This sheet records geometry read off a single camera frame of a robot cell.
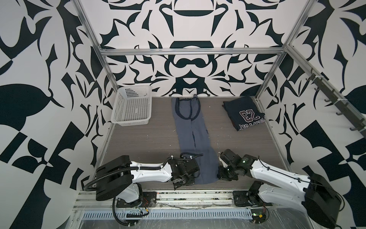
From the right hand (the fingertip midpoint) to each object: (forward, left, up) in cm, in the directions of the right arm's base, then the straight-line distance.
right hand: (216, 176), depth 81 cm
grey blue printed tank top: (+23, +10, +1) cm, 25 cm away
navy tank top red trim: (+45, -27, +1) cm, 52 cm away
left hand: (-2, +13, 0) cm, 13 cm away
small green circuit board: (-19, -19, -3) cm, 27 cm away
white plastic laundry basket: (+53, +58, 0) cm, 79 cm away
